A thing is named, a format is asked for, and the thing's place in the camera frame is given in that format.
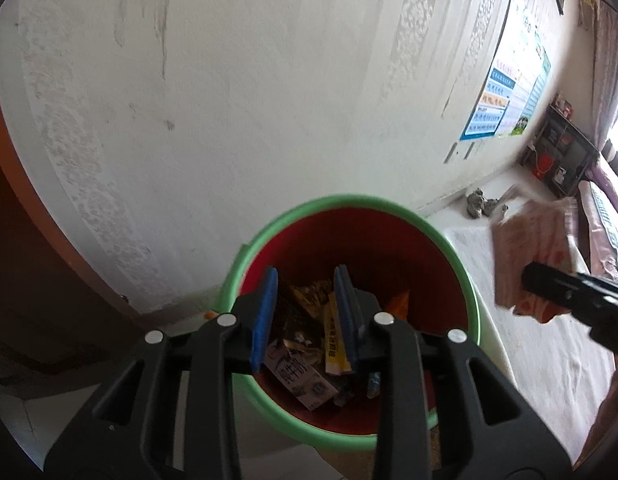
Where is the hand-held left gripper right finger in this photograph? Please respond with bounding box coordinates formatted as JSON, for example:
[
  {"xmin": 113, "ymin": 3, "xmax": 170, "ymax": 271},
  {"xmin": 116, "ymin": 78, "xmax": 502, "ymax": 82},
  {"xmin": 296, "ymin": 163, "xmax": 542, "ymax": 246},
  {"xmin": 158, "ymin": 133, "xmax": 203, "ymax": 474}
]
[{"xmin": 333, "ymin": 264, "xmax": 574, "ymax": 480}]

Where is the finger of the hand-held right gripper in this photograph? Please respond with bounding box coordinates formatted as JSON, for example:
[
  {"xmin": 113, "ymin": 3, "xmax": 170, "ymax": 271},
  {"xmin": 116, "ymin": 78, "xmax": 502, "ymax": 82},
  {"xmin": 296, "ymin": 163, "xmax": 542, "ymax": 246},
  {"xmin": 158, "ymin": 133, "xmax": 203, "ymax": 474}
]
[{"xmin": 522, "ymin": 260, "xmax": 618, "ymax": 359}]

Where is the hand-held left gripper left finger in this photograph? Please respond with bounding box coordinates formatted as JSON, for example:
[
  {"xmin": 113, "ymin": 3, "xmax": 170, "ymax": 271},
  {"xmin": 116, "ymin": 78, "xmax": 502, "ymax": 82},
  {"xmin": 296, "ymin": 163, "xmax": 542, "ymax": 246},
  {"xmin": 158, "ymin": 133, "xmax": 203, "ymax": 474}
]
[{"xmin": 43, "ymin": 266, "xmax": 280, "ymax": 480}]

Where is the yellow torn package box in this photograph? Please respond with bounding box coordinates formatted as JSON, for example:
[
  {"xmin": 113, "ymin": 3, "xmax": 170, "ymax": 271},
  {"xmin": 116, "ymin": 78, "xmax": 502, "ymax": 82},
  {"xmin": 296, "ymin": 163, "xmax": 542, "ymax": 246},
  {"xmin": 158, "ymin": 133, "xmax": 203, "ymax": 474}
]
[{"xmin": 323, "ymin": 290, "xmax": 356, "ymax": 377}]

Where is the white blue milk carton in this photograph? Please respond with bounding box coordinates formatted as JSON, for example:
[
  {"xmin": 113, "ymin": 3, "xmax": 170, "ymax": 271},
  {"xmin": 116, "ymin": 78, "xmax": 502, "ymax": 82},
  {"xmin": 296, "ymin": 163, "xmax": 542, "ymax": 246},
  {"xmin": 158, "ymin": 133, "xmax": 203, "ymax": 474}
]
[{"xmin": 263, "ymin": 337, "xmax": 340, "ymax": 412}]

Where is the pale pink snack bag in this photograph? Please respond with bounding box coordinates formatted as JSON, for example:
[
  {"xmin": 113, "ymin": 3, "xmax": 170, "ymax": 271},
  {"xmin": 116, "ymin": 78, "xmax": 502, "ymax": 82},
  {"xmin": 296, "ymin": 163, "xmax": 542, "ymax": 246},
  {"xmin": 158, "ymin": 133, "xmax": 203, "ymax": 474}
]
[{"xmin": 490, "ymin": 196, "xmax": 580, "ymax": 324}]

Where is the green red trash bin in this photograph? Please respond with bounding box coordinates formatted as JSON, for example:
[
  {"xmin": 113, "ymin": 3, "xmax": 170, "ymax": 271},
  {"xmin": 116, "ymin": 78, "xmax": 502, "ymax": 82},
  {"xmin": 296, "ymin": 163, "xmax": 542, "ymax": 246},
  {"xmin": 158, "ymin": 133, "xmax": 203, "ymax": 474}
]
[{"xmin": 216, "ymin": 194, "xmax": 486, "ymax": 452}]

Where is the orange snack wrapper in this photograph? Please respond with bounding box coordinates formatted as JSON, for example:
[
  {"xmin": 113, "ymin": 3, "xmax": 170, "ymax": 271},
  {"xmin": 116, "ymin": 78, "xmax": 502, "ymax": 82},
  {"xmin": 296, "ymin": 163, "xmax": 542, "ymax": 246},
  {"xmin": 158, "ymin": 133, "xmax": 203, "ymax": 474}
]
[{"xmin": 388, "ymin": 290, "xmax": 411, "ymax": 317}]

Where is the pink bed sheet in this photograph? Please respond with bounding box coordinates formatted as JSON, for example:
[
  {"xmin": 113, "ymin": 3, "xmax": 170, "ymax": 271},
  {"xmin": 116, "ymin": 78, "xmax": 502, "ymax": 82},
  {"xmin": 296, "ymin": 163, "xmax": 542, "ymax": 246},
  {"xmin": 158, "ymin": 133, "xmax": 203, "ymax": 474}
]
[{"xmin": 576, "ymin": 180, "xmax": 598, "ymax": 272}]

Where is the white table cloth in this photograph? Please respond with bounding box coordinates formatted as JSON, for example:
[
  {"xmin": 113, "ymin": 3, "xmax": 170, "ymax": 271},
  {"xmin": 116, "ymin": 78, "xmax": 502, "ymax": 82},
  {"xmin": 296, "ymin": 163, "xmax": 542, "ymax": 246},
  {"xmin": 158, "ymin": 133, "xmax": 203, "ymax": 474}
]
[{"xmin": 441, "ymin": 225, "xmax": 618, "ymax": 463}]

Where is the purple pillow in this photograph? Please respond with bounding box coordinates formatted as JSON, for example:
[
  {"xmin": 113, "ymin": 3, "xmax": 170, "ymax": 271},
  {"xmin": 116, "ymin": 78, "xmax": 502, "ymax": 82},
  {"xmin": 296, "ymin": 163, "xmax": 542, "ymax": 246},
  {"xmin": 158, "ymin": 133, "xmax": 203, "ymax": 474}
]
[{"xmin": 586, "ymin": 159, "xmax": 618, "ymax": 212}]

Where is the red bucket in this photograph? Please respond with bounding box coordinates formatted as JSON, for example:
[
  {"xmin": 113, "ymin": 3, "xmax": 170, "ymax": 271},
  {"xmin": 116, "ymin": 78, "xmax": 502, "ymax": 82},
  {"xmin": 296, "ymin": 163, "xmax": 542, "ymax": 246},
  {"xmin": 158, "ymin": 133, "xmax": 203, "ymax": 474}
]
[{"xmin": 534, "ymin": 152, "xmax": 556, "ymax": 181}]

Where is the dark metal shelf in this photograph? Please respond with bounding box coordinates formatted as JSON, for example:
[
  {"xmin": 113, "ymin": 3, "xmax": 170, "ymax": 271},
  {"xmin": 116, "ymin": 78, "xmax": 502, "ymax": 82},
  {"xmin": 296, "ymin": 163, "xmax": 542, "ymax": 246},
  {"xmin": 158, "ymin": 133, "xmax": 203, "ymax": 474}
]
[{"xmin": 519, "ymin": 105, "xmax": 601, "ymax": 197}]

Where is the pink patterned curtain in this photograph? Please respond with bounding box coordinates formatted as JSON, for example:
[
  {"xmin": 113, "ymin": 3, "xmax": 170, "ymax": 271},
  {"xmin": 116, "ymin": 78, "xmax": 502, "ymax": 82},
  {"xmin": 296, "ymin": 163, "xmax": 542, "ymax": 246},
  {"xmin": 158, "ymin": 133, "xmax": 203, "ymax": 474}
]
[{"xmin": 590, "ymin": 0, "xmax": 618, "ymax": 137}]

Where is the green blue wall poster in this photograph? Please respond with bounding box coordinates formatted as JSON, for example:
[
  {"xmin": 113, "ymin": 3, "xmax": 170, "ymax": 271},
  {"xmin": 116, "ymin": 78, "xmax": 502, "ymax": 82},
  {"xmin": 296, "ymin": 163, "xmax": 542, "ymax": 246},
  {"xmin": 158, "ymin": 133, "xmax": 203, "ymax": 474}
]
[{"xmin": 509, "ymin": 42, "xmax": 553, "ymax": 137}]

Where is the blue letter wall poster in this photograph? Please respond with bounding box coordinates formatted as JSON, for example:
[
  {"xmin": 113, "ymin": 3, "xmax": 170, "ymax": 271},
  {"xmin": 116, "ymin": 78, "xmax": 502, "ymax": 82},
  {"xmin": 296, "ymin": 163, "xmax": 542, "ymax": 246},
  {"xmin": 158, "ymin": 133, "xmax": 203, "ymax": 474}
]
[{"xmin": 459, "ymin": 0, "xmax": 529, "ymax": 142}]

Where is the white pink wall poster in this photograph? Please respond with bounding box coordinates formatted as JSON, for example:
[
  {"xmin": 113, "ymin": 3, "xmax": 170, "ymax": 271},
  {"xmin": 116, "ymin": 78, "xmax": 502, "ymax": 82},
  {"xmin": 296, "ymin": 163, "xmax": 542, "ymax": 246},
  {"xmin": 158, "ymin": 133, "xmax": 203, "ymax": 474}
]
[{"xmin": 504, "ymin": 20, "xmax": 545, "ymax": 131}]

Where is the brown wooden door frame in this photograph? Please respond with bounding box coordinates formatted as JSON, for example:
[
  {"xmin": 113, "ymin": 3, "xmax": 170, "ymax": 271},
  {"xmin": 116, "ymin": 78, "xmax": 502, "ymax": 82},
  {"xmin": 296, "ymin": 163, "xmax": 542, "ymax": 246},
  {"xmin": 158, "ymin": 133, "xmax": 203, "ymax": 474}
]
[{"xmin": 0, "ymin": 25, "xmax": 142, "ymax": 397}]

